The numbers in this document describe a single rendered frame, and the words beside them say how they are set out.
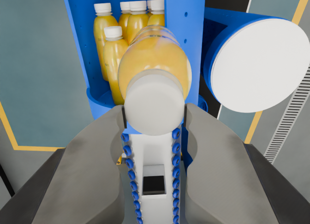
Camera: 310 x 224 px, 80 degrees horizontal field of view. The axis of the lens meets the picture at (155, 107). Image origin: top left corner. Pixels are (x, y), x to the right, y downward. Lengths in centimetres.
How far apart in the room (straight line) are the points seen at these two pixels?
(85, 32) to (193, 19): 27
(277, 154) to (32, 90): 262
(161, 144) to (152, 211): 50
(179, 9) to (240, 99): 38
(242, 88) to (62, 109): 168
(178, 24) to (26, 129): 210
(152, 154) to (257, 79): 52
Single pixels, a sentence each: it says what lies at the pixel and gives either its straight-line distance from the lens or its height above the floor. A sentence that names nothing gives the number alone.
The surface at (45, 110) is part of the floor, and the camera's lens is 207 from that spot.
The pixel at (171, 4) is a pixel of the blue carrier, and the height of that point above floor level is 122.
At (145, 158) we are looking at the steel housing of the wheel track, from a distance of 88.
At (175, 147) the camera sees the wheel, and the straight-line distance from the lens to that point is 77.
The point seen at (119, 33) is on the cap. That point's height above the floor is 111.
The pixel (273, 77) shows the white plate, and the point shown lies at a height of 104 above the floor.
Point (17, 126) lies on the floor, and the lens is 233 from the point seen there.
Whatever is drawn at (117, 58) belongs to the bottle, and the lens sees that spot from 44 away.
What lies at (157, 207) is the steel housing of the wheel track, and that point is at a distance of 118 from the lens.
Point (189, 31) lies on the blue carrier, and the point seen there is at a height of 120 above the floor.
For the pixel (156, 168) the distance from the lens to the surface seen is 90.
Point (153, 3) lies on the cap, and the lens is 43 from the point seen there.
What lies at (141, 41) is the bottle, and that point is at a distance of 16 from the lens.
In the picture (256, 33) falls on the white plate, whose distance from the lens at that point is 58.
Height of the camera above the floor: 155
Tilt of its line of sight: 60 degrees down
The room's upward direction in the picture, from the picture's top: 178 degrees clockwise
